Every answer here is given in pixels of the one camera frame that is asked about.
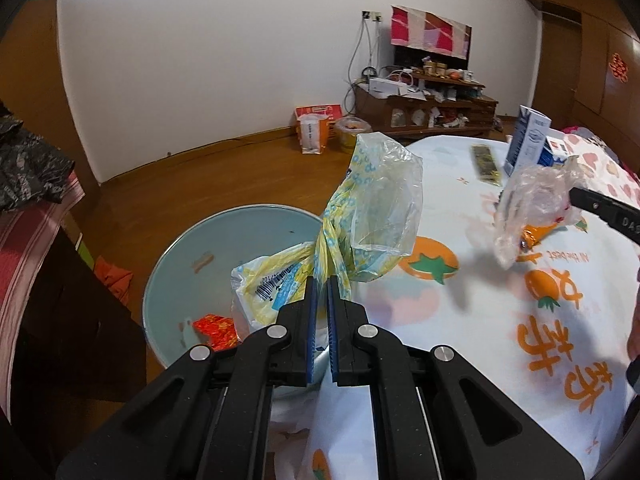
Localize pink striped cloth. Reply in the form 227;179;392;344
0;172;87;313

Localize wooden television cabinet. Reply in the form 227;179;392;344
353;67;500;142

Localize red pink patchwork cloth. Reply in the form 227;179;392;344
390;4;473;61

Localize dark wooden cabinet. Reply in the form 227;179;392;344
0;230;147;413

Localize white grey milk carton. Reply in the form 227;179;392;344
503;104;553;179

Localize wooden wardrobe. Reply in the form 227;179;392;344
520;0;640;133

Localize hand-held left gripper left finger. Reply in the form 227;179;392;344
55;276;318;480

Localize red paper decoration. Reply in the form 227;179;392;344
607;52;632;84

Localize black plastic bag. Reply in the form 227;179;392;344
0;101;76;214

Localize orange white paper bag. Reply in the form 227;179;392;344
297;112;331;155

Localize pink heart print blanket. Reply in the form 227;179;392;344
560;126;640;213

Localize green item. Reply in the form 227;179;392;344
75;236;96;272

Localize black snack packet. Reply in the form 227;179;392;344
471;143;503;187

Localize white box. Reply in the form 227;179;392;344
368;77;407;99

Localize red cardboard box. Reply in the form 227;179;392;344
294;104;344;124

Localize blue white milk carton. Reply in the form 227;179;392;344
537;135;582;169

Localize white printed tablecloth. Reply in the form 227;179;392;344
270;135;640;480

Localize television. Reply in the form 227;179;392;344
391;42;472;71

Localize hanging cables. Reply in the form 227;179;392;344
345;19;377;87

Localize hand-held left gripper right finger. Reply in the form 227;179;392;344
326;276;586;480

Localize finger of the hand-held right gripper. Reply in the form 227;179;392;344
570;187;640;245

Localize orange cloth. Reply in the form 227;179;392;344
94;255;134;307

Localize orange wrapper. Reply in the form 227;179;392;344
519;221;557;250

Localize light blue round bin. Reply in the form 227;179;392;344
142;203;352;402

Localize clear plastic bag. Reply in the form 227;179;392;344
493;156;587;269

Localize yellow white plastic bag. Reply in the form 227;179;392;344
231;132;425;347

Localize red foil wrapper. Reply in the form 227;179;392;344
192;313;242;352

